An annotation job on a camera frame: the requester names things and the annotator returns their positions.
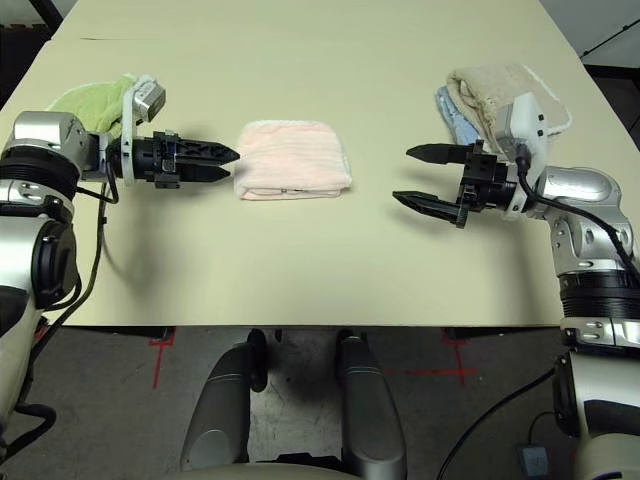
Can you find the green terry towel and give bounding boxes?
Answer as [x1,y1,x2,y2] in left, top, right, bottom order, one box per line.
[48,73,139,139]

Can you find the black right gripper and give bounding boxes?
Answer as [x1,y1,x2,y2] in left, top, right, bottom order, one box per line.
[391,140,520,232]

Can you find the grey power adapter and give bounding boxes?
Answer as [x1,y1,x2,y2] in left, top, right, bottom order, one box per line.
[519,444,549,477]

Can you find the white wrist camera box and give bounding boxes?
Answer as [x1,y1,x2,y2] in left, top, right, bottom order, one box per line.
[493,92,554,221]
[121,73,168,189]

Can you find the side table with black frame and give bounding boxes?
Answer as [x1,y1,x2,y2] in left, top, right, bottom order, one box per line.
[42,0,67,27]

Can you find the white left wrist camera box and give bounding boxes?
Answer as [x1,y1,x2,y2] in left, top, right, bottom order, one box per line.
[121,73,168,189]

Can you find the thin black floor cable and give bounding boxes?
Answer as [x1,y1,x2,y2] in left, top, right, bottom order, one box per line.
[527,411,557,447]

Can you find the taut black cable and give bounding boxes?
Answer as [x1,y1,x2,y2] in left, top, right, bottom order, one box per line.
[582,22,640,57]

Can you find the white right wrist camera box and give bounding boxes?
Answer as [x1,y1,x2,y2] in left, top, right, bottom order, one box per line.
[493,92,554,221]

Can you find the grey robot leg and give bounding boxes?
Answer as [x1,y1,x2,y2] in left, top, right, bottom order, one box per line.
[180,339,269,472]
[335,329,408,480]

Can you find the pink terry towel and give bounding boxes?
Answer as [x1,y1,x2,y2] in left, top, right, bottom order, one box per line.
[233,118,354,202]

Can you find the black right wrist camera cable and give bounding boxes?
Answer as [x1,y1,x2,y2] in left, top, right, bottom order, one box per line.
[434,143,640,480]

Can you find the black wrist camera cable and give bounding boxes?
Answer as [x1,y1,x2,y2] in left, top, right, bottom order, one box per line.
[434,143,640,480]
[0,172,122,456]

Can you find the grey robot right leg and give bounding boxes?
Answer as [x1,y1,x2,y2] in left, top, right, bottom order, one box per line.
[335,329,408,480]

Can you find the grey robot left leg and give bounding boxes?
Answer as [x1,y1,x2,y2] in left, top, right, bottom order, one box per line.
[180,339,269,472]

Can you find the beige terry towel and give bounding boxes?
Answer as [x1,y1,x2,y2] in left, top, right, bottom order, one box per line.
[446,62,573,147]

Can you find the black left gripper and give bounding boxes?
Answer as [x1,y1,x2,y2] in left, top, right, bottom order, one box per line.
[106,130,243,192]

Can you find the light blue terry towel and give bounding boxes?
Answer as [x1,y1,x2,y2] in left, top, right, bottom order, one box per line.
[433,85,484,147]

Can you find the black foam floor mats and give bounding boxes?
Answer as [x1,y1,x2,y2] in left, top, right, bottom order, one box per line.
[0,22,54,109]

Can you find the black left wrist camera cable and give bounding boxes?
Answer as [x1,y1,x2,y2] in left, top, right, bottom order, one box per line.
[0,172,122,456]

